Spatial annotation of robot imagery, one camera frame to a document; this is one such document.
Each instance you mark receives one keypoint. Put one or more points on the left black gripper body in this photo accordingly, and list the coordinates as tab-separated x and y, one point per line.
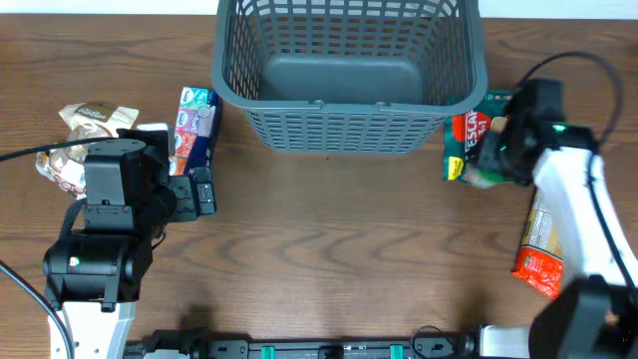
185	199

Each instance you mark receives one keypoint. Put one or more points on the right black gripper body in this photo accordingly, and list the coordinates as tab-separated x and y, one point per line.
498	153

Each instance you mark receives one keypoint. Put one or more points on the small green packet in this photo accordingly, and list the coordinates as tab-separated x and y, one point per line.
482	179

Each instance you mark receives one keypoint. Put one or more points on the green Nescafe coffee bag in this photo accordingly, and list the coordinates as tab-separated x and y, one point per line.
463	132

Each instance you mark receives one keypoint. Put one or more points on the orange spaghetti pasta packet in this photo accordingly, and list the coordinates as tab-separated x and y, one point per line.
538	259

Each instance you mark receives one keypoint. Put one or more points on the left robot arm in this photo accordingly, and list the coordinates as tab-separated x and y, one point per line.
94	271

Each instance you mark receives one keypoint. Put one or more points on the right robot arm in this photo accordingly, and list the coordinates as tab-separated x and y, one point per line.
595	314

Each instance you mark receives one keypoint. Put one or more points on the Kleenex tissue multipack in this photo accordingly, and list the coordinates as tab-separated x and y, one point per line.
195	131

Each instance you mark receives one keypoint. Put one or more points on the small white-green sachet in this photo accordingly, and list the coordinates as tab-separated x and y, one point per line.
152	126

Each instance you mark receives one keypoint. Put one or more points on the grey plastic mesh basket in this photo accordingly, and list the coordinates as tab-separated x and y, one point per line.
349	76

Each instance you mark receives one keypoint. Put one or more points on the black aluminium rail base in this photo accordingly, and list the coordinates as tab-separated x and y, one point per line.
425	343

